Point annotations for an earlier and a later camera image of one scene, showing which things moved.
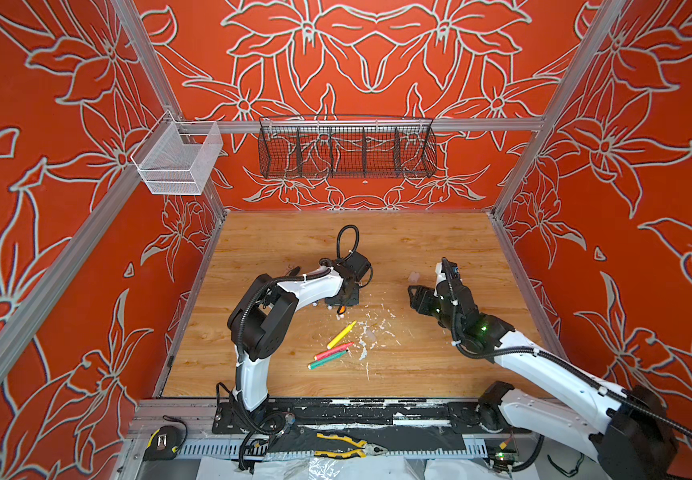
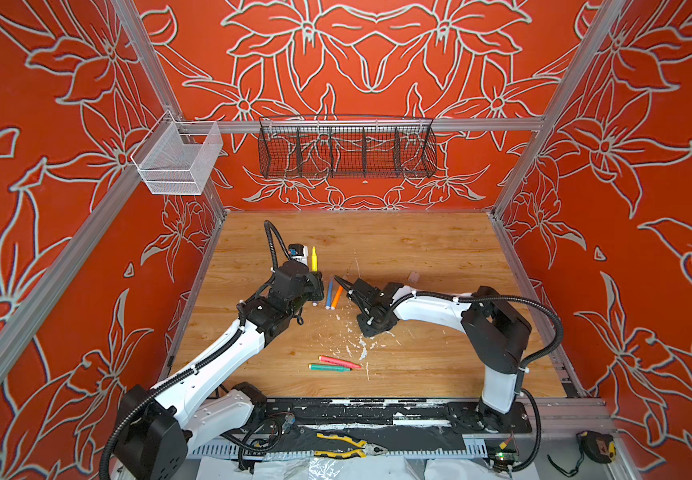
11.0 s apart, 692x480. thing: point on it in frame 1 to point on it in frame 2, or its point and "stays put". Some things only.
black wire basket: (325, 147) stays put
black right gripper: (423, 296) to (366, 333)
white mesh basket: (176, 157) stays put
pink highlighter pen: (331, 352) to (339, 362)
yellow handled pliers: (366, 449) stays put
